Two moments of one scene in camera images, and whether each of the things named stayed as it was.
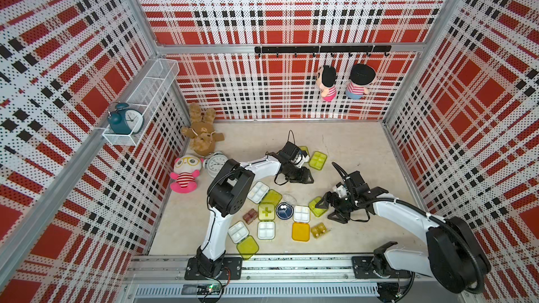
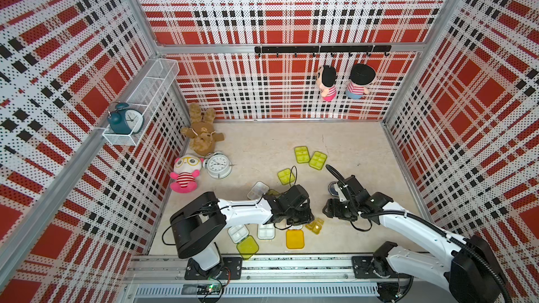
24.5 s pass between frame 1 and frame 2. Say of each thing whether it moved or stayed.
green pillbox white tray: stayed
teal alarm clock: stayed
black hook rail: stayed
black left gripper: moved
